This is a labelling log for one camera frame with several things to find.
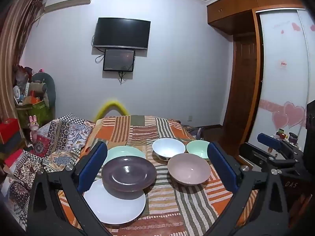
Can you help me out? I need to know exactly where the striped patchwork blanket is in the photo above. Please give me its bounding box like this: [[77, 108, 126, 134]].
[[58, 114, 259, 236]]

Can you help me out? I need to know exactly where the pink bunny toy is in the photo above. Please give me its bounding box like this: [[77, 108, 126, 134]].
[[29, 115, 40, 143]]

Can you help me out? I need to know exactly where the yellow foam tube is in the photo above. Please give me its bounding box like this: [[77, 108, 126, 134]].
[[96, 98, 128, 118]]

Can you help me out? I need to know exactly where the green plate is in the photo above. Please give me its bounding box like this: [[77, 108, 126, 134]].
[[103, 146, 147, 168]]

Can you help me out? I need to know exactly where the wooden wardrobe cabinet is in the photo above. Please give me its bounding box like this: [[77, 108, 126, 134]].
[[207, 0, 307, 33]]

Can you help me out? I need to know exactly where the small black wall monitor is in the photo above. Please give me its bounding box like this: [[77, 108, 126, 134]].
[[103, 49, 136, 72]]

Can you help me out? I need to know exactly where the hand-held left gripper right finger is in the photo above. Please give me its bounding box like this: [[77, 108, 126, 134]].
[[207, 142, 289, 236]]

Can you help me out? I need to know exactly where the purple plate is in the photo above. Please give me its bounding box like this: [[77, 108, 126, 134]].
[[102, 155, 157, 193]]

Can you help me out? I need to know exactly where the green bowl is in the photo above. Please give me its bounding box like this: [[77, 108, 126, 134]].
[[186, 140, 211, 161]]

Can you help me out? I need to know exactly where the black wall television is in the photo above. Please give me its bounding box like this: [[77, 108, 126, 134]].
[[93, 17, 151, 51]]

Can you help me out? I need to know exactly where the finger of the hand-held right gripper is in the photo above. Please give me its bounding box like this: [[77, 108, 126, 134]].
[[238, 142, 298, 175], [257, 132, 305, 162]]

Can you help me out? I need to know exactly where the green cardboard box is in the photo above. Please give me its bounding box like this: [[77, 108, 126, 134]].
[[16, 101, 53, 128]]

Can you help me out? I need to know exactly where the wooden door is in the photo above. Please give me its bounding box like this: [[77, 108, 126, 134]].
[[219, 33, 260, 153]]

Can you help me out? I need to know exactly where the white sliding wardrobe door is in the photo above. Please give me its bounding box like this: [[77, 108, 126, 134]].
[[255, 8, 315, 153]]

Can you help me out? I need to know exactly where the patterned quilt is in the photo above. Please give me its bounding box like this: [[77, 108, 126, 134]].
[[0, 113, 96, 229]]

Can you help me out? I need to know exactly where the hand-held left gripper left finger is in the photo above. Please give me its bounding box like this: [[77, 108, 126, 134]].
[[27, 141, 111, 236]]

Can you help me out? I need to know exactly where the red box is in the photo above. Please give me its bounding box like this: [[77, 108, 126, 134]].
[[0, 118, 20, 144]]

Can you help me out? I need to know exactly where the white bowl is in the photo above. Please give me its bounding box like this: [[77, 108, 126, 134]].
[[152, 138, 186, 162]]

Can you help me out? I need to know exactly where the striped brown curtain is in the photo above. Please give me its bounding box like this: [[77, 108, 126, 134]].
[[0, 0, 47, 118]]

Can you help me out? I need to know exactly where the white plate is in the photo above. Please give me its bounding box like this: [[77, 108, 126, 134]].
[[83, 178, 146, 225]]

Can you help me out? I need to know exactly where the dark bag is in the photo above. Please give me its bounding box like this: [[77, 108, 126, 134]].
[[182, 125, 205, 141]]

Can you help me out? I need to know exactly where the pink bowl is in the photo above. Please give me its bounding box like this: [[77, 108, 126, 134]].
[[167, 153, 211, 186]]

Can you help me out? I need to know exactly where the dark flat box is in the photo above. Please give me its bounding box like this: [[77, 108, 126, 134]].
[[0, 134, 25, 154]]

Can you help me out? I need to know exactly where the orange box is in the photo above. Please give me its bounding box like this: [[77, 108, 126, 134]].
[[23, 96, 45, 105]]

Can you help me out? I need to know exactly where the large pink heart decal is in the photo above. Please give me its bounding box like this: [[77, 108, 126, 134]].
[[283, 101, 306, 129]]

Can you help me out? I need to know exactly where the small pink heart decal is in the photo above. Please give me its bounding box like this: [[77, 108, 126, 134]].
[[272, 112, 288, 127]]

